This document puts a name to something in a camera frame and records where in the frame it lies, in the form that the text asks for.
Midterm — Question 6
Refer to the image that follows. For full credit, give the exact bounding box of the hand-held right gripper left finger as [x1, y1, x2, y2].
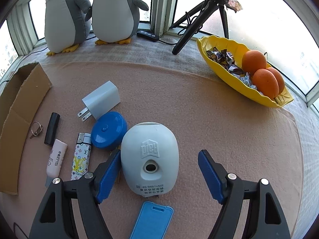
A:
[29, 149, 122, 239]

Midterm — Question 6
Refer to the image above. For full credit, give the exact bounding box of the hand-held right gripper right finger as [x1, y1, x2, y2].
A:
[198, 149, 291, 239]

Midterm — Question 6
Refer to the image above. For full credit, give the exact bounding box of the white printed lighter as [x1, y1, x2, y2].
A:
[70, 132, 92, 181]

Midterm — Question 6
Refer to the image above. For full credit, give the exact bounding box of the blue round tape measure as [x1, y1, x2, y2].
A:
[91, 111, 128, 150]

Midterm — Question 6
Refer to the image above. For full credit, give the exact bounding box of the white plug-in repellent heater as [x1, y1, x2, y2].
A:
[121, 122, 179, 198]

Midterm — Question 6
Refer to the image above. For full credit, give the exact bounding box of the pale pink cream tube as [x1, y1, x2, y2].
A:
[46, 139, 68, 177]

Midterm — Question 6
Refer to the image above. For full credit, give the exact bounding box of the light blue case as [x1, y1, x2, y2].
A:
[129, 201, 174, 239]

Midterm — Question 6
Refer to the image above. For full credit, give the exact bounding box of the cardboard box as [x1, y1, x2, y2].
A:
[0, 62, 53, 195]

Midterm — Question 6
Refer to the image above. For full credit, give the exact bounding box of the black cylinder tube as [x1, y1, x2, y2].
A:
[44, 113, 61, 147]

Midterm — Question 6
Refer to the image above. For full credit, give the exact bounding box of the white charger plug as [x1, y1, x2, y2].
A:
[77, 80, 121, 122]

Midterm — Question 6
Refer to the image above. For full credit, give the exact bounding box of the yellow leaf-shaped bowl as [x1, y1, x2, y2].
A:
[196, 35, 294, 109]

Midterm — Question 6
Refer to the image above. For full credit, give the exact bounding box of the orange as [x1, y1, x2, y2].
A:
[242, 50, 268, 76]
[252, 69, 280, 98]
[267, 67, 285, 94]

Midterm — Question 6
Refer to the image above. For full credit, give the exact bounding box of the pile of wrapped candies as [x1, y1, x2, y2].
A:
[206, 47, 258, 90]

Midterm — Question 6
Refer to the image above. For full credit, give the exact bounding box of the grey textured blanket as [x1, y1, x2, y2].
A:
[0, 33, 319, 239]

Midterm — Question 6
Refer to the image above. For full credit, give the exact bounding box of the black tripod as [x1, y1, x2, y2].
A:
[171, 0, 230, 56]

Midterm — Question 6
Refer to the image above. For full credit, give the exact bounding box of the black inline controller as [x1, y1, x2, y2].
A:
[136, 30, 160, 43]

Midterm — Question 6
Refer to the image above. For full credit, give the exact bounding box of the grey-winged penguin plush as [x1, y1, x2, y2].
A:
[85, 0, 149, 46]

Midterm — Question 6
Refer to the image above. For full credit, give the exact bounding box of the dark-headed penguin plush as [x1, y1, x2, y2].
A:
[44, 0, 92, 56]

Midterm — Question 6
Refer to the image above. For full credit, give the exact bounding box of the key ring with key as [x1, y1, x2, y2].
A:
[29, 121, 43, 139]

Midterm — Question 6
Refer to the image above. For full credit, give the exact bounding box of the black controller cable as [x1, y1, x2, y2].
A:
[158, 38, 180, 46]

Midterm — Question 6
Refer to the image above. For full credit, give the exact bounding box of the thin black cable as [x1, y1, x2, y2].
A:
[0, 47, 48, 85]

